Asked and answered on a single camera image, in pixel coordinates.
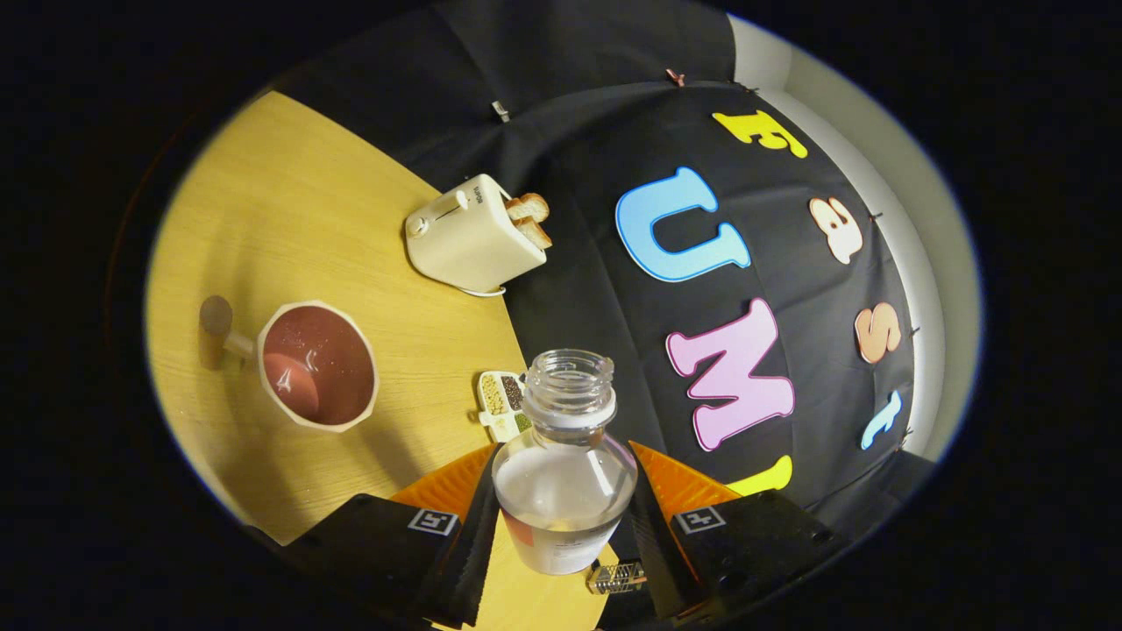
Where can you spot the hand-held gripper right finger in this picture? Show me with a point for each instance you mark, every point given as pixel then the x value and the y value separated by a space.
pixel 653 535

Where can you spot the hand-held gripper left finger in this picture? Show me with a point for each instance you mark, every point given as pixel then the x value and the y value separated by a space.
pixel 469 561

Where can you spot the clear plastic juice bottle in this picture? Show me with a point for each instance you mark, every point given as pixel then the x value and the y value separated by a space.
pixel 565 491

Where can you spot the small clear glass holder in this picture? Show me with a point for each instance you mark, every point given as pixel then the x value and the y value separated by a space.
pixel 615 577

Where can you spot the white divided dish of grains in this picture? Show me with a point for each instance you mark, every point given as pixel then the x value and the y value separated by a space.
pixel 500 399

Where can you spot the cream toaster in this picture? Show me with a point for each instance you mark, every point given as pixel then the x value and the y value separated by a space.
pixel 469 241

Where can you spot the toast bread slice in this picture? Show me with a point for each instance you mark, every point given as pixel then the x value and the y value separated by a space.
pixel 535 233
pixel 529 207

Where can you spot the wooden table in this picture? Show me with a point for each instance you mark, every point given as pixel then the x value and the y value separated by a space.
pixel 289 202

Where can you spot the black backdrop cloth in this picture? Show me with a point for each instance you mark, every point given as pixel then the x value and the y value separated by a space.
pixel 578 131

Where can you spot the silver clip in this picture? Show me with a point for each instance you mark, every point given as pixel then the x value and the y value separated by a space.
pixel 500 110

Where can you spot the red clip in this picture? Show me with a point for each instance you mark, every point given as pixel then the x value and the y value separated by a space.
pixel 676 77

